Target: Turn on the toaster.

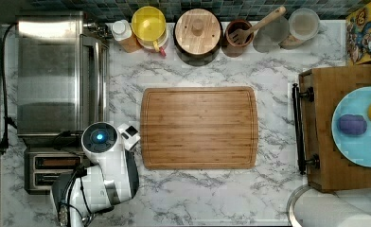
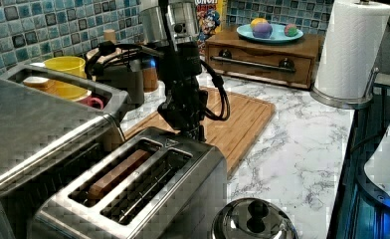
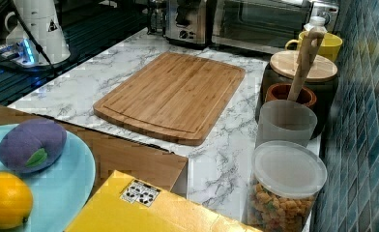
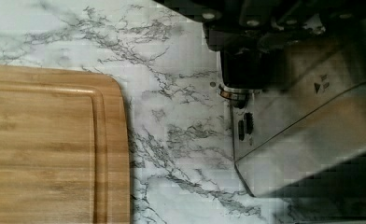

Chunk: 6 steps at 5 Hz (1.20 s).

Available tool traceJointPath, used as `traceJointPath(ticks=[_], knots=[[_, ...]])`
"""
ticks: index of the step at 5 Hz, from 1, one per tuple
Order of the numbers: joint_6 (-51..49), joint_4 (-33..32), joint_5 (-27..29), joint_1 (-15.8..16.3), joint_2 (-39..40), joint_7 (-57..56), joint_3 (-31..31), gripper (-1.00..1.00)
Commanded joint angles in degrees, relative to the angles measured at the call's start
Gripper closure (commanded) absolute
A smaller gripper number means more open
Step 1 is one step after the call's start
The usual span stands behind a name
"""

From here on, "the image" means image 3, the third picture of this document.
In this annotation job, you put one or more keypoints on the clear cereal container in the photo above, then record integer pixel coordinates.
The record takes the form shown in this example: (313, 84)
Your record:
(284, 183)

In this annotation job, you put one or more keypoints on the bamboo cutting board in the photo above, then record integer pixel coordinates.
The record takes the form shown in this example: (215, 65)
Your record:
(176, 98)

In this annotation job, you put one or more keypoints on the brown utensil holder cup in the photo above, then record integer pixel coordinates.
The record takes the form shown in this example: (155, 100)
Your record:
(280, 91)

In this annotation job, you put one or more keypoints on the frosted grey plastic cup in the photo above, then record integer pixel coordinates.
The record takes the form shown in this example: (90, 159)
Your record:
(286, 121)

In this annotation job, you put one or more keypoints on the yellow toy lemon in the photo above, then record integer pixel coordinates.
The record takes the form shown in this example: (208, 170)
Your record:
(16, 201)

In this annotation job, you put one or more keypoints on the stainless steel toaster oven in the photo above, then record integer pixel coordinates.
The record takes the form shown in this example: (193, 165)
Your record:
(267, 25)

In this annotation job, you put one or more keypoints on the yellow cereal box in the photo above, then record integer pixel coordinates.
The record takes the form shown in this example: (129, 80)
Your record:
(126, 204)

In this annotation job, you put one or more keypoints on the yellow mug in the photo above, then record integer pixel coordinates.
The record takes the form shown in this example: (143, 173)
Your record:
(329, 48)

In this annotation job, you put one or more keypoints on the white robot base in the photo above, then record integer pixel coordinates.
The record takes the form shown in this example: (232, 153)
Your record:
(35, 36)

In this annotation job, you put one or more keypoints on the dark canister with wooden lid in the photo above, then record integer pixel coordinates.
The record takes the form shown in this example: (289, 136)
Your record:
(322, 80)

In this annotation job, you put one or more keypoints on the light blue plate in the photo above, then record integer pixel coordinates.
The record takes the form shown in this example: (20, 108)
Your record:
(60, 190)

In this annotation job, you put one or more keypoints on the wooden utensil handle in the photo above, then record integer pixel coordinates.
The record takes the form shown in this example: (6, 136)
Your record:
(307, 53)

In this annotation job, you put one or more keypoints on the white salt shaker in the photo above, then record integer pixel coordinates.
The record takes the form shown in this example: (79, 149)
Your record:
(317, 22)

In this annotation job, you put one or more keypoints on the purple plush plum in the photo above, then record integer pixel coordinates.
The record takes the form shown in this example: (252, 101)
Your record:
(33, 145)

